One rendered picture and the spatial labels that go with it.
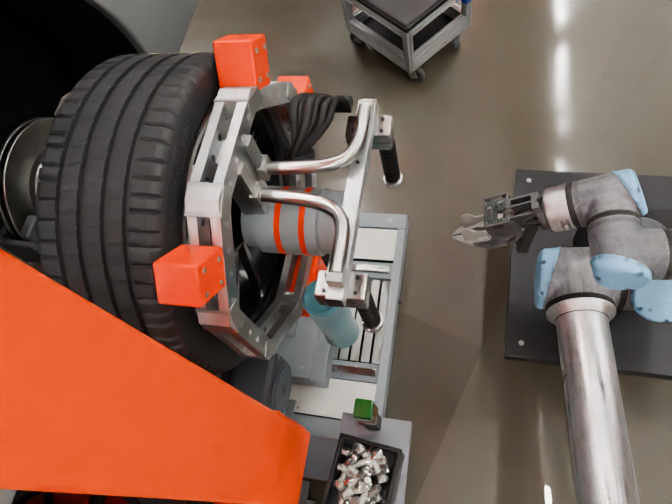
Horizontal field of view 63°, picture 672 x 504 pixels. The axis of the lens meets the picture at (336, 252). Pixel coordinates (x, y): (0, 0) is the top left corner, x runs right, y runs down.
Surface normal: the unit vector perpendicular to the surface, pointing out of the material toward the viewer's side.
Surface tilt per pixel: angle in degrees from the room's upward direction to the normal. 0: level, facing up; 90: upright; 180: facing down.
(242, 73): 55
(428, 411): 0
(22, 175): 90
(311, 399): 0
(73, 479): 90
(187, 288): 45
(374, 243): 0
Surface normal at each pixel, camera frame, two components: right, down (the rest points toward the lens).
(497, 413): -0.18, -0.43
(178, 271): -0.25, 0.33
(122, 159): -0.22, -0.20
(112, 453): 0.97, 0.07
